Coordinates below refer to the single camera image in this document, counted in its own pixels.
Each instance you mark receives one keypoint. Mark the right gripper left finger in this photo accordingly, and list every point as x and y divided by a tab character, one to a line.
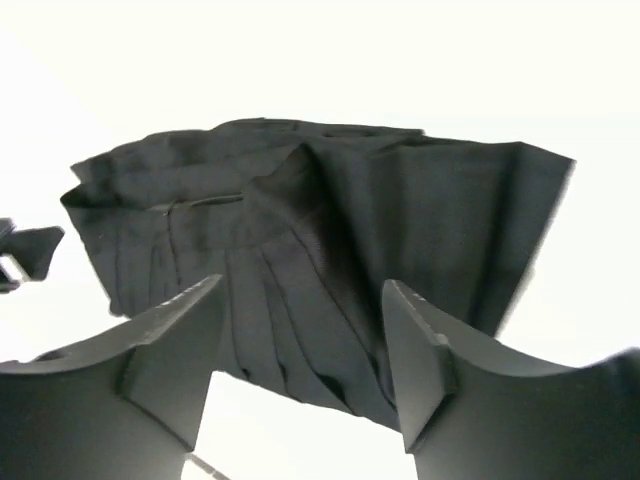
125	404

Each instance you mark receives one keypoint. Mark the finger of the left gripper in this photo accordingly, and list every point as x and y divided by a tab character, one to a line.
31	251

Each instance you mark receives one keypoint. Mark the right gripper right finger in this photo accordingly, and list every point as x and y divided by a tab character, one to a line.
472	408

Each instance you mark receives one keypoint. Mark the black pleated skirt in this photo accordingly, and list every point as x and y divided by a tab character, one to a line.
305	222

